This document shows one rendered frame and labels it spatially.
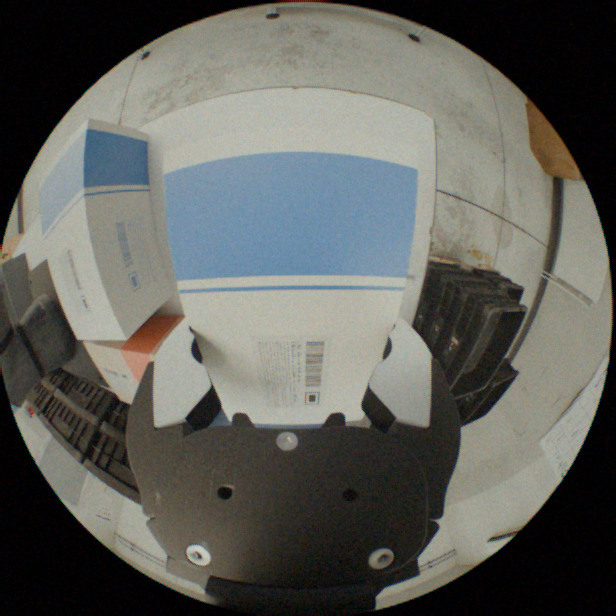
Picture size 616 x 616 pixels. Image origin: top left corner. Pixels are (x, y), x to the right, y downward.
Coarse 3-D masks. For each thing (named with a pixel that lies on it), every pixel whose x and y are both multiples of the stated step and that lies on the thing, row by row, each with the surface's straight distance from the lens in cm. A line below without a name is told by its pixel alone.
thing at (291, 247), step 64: (192, 192) 10; (256, 192) 9; (320, 192) 9; (384, 192) 10; (192, 256) 10; (256, 256) 9; (320, 256) 9; (384, 256) 10; (192, 320) 12; (256, 320) 10; (320, 320) 10; (384, 320) 11; (256, 384) 14; (320, 384) 14
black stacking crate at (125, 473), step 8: (104, 440) 54; (112, 440) 53; (96, 448) 55; (104, 448) 54; (112, 448) 51; (120, 448) 51; (96, 456) 55; (104, 456) 53; (112, 456) 52; (120, 456) 50; (96, 464) 54; (104, 464) 52; (112, 464) 51; (120, 464) 48; (128, 464) 48; (112, 472) 50; (120, 472) 49; (128, 472) 48; (120, 480) 49; (128, 480) 47; (136, 488) 46
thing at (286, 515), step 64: (192, 448) 6; (256, 448) 6; (320, 448) 6; (384, 448) 6; (192, 512) 6; (256, 512) 5; (320, 512) 5; (384, 512) 6; (192, 576) 7; (256, 576) 6; (320, 576) 6; (384, 576) 6
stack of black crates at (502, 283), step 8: (480, 272) 116; (488, 272) 127; (496, 272) 138; (488, 280) 111; (496, 280) 111; (504, 280) 124; (504, 288) 130; (512, 288) 134; (520, 288) 126; (512, 296) 134; (520, 296) 131
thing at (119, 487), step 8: (88, 464) 54; (96, 472) 52; (104, 472) 50; (104, 480) 50; (112, 480) 48; (112, 488) 48; (120, 488) 47; (128, 488) 45; (128, 496) 45; (136, 496) 44
